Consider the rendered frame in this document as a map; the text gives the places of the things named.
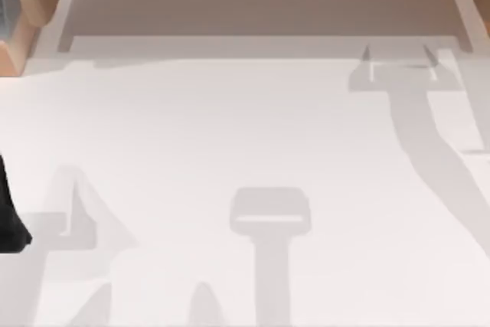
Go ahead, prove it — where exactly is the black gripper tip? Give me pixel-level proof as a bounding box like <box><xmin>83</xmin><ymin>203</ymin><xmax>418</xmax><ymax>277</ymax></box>
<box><xmin>0</xmin><ymin>155</ymin><xmax>33</xmax><ymax>254</ymax></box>

